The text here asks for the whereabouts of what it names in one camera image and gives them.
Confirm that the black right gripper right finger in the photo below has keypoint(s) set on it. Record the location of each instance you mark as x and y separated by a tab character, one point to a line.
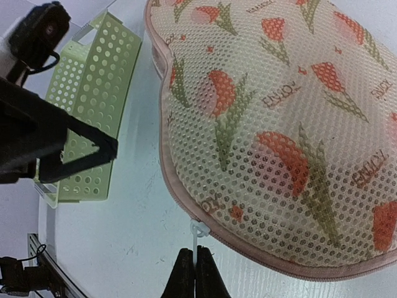
208	280

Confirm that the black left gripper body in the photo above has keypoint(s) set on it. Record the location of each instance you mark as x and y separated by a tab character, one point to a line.
31	128

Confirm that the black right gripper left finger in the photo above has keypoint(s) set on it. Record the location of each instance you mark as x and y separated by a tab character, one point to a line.
181	282

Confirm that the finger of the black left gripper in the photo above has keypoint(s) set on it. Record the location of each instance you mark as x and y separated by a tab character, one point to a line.
84	147

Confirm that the floral mesh laundry bag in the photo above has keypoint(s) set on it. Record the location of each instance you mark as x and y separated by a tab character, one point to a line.
278	131

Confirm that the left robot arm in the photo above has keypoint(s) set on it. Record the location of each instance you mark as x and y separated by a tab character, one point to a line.
4	52

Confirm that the green perforated plastic basket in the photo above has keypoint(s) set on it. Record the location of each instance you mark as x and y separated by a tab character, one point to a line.
91	83

